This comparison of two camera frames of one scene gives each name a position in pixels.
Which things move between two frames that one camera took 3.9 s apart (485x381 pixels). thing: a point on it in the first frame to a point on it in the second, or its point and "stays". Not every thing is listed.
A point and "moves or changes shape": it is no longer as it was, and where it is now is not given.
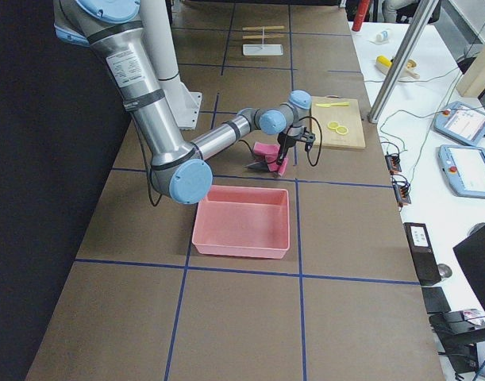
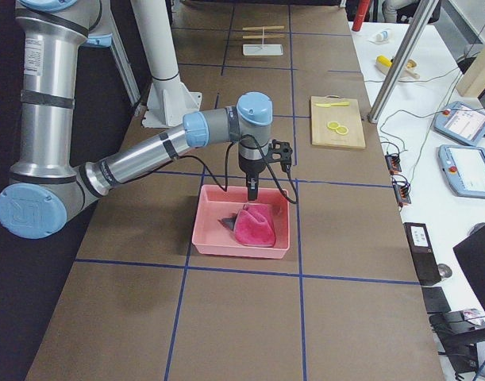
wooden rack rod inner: [260, 36] stays
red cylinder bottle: [360, 15] stays
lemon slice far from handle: [341, 129] stays
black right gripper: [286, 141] to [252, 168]
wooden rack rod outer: [263, 28] stays
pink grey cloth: [270, 153] moves or changes shape
